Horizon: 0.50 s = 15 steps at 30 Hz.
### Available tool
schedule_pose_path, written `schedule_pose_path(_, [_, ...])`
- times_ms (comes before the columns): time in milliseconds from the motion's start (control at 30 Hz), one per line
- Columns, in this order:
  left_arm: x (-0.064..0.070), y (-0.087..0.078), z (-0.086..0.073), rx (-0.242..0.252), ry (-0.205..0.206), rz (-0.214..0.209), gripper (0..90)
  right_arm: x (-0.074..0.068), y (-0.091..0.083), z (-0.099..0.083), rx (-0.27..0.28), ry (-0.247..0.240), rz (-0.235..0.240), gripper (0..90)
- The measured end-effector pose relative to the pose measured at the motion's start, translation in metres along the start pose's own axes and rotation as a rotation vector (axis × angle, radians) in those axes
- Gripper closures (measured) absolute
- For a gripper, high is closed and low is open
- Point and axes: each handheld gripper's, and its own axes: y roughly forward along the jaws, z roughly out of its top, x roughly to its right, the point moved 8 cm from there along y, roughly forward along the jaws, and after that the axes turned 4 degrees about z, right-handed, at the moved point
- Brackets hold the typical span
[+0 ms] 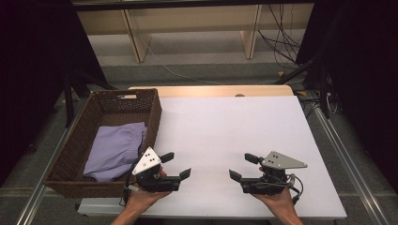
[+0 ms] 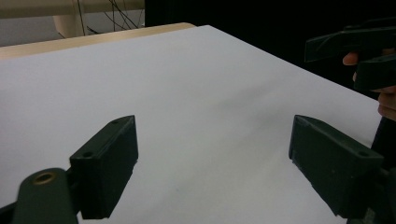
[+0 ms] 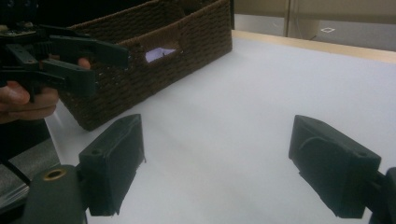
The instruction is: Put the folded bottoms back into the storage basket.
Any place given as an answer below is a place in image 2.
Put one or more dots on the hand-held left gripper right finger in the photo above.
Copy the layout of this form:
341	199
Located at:
333	168

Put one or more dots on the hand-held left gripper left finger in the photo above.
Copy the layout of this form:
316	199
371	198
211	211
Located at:
106	174

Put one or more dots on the beige board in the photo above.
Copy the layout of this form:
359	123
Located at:
37	7

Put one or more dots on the beige post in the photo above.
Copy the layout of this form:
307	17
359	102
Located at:
70	26

